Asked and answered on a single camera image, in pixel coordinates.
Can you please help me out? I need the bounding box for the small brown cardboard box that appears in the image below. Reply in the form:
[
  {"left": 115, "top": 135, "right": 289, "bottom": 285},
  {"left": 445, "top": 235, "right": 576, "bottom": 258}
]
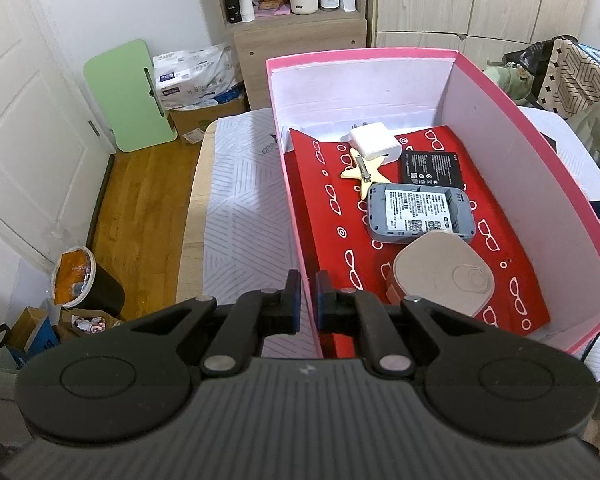
[{"left": 57, "top": 310, "right": 123, "bottom": 343}]

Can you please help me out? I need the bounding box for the plastic wrapped tissue pack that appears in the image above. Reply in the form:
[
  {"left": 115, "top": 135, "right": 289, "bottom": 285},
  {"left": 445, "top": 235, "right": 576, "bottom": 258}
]
[{"left": 152, "top": 42, "right": 243, "bottom": 111}]

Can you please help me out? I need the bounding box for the black trash bin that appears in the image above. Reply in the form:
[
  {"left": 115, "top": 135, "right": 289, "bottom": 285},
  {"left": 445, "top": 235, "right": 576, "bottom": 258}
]
[{"left": 50, "top": 245, "right": 127, "bottom": 321}]

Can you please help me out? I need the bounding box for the black square wallet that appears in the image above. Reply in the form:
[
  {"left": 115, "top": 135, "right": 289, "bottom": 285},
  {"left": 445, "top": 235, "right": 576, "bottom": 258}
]
[{"left": 537, "top": 130, "right": 561, "bottom": 156}]

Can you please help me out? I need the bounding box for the geometric patterned bag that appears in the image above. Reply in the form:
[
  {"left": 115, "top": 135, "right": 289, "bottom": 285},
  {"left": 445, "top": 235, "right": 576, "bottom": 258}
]
[{"left": 502, "top": 35, "right": 600, "bottom": 121}]

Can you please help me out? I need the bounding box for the black battery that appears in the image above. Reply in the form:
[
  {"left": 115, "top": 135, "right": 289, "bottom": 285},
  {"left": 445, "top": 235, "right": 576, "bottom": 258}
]
[{"left": 399, "top": 149, "right": 465, "bottom": 190}]

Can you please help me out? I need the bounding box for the pink flat box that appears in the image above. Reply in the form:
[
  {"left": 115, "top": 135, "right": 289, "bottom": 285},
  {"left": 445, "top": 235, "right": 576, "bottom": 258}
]
[{"left": 256, "top": 2, "right": 291, "bottom": 20}]

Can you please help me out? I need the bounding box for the white door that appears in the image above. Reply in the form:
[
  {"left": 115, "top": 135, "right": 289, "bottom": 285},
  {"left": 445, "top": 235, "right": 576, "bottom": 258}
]
[{"left": 0, "top": 0, "right": 118, "bottom": 271}]

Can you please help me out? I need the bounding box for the yellow starfish hair clip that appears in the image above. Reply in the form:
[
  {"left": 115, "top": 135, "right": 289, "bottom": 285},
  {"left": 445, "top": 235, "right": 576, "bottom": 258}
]
[{"left": 341, "top": 148, "right": 392, "bottom": 200}]

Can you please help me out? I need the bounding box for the beige square case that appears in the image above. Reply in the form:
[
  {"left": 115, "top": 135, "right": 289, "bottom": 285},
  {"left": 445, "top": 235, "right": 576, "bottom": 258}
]
[{"left": 384, "top": 230, "right": 496, "bottom": 318}]

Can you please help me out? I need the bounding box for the light green cloth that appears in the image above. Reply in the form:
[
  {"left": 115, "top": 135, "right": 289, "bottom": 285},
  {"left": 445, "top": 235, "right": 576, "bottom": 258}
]
[{"left": 482, "top": 57, "right": 536, "bottom": 103}]

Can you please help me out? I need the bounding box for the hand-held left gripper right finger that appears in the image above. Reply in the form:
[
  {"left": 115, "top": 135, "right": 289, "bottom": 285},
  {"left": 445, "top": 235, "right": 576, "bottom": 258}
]
[{"left": 315, "top": 270, "right": 486, "bottom": 378}]

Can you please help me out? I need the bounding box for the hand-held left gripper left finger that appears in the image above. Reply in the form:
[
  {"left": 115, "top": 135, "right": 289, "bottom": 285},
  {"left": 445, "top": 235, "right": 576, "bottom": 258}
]
[{"left": 130, "top": 269, "right": 302, "bottom": 378}]

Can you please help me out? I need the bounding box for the grey portable router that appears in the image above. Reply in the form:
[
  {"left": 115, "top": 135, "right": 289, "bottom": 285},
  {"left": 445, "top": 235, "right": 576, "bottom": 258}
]
[{"left": 365, "top": 182, "right": 477, "bottom": 245}]

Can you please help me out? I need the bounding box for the blue cardboard box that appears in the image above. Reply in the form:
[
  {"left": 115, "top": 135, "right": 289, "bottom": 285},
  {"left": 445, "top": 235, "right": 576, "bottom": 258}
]
[{"left": 5, "top": 305, "right": 61, "bottom": 371}]

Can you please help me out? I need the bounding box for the pink cardboard box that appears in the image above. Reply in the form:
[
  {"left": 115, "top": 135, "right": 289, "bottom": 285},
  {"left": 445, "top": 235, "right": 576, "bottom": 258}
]
[{"left": 265, "top": 46, "right": 600, "bottom": 361}]

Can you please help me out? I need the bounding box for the green folding table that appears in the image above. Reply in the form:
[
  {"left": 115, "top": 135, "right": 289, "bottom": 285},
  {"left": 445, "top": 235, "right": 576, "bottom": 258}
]
[{"left": 83, "top": 38, "right": 178, "bottom": 153}]

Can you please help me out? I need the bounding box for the wooden shelf unit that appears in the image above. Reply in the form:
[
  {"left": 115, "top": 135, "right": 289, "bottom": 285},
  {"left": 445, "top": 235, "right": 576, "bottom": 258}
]
[{"left": 207, "top": 0, "right": 370, "bottom": 111}]

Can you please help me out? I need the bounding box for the white charger plug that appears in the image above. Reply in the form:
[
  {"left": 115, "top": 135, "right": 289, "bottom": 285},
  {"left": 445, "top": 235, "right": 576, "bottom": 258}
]
[{"left": 341, "top": 121, "right": 403, "bottom": 163}]

